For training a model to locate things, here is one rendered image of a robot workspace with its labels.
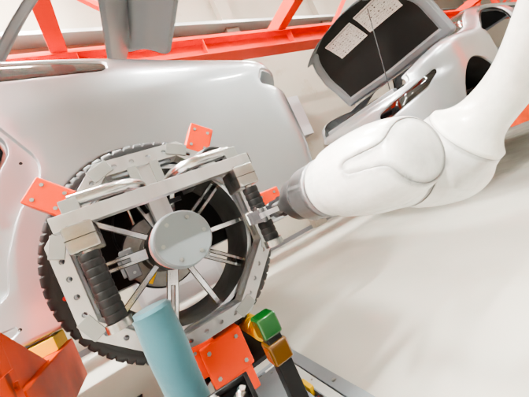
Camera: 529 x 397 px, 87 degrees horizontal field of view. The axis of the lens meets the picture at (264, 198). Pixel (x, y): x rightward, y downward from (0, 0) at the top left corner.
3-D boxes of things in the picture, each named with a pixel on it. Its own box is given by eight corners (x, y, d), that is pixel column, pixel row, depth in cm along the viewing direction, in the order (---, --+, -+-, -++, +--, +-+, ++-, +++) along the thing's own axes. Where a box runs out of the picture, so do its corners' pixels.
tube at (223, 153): (218, 177, 84) (204, 146, 85) (238, 155, 67) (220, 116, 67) (161, 198, 76) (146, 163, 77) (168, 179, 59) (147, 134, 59)
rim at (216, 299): (243, 205, 120) (120, 163, 103) (265, 192, 99) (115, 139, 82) (212, 330, 104) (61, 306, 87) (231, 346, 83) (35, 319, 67)
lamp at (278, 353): (285, 349, 54) (276, 330, 54) (295, 355, 50) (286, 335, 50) (268, 361, 52) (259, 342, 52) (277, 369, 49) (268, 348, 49)
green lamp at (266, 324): (274, 325, 54) (265, 306, 54) (283, 330, 51) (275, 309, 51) (257, 337, 52) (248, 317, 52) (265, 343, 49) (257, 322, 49)
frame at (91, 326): (285, 282, 93) (219, 135, 94) (295, 283, 87) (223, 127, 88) (112, 392, 68) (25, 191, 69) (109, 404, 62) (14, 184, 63)
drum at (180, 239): (205, 254, 84) (186, 212, 84) (224, 252, 65) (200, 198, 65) (160, 276, 78) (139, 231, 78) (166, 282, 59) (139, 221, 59)
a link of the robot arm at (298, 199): (362, 202, 43) (338, 209, 48) (338, 150, 43) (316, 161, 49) (319, 226, 39) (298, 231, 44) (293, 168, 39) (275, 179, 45)
